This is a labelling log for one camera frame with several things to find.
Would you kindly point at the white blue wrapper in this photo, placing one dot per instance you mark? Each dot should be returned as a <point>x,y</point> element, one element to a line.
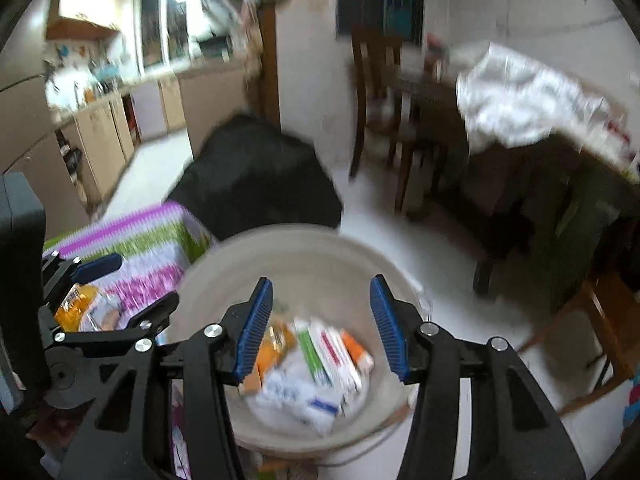
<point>295,397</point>

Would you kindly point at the orange snack packet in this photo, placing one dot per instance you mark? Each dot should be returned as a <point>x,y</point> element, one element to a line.
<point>75,306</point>

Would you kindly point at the light wooden chair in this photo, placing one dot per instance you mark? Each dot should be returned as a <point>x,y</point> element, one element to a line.
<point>600,330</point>

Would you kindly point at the red white snack packet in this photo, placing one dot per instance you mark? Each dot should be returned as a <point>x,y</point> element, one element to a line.
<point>337,362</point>

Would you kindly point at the dark wooden chair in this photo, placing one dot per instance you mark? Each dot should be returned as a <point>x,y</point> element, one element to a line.
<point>385,110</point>

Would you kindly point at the dark wooden table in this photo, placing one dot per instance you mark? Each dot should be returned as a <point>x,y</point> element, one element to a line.
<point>540,200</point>

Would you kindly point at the black cover bag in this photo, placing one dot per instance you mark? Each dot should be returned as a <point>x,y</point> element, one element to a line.
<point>260,180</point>

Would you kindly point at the beige lower kitchen cabinets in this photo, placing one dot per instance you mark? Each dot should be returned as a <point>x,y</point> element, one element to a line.
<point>150,115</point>

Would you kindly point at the white crumpled cloth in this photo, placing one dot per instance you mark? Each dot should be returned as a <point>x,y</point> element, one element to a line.
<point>525,97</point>

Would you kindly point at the kitchen window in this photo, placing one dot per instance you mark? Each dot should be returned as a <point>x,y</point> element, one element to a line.
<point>162,25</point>

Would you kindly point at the white plastic bucket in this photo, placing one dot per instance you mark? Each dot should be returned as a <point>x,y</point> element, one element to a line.
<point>300,270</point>

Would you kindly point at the dark window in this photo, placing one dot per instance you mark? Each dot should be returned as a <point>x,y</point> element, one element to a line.
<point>380,0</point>

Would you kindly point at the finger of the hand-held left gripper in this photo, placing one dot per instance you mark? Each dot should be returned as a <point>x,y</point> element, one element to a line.
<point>145,315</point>
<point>97,267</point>

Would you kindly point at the orange paper cup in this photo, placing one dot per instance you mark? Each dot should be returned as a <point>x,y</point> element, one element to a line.
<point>356,352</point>

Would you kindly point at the yellow wrapper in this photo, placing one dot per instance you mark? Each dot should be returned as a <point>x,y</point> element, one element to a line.
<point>280,347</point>

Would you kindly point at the table with floral cloth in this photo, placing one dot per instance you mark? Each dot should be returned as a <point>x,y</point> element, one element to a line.
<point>140,250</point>

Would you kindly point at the green cardboard box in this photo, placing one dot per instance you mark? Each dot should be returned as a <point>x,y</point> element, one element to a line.
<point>312,355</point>

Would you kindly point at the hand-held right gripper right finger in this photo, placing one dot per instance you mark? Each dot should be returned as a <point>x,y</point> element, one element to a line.
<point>387,325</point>

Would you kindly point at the beige upper kitchen cabinet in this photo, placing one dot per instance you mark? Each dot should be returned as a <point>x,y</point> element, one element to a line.
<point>82,0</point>

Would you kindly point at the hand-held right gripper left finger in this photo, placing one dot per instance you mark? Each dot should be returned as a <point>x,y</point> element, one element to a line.
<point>255,330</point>

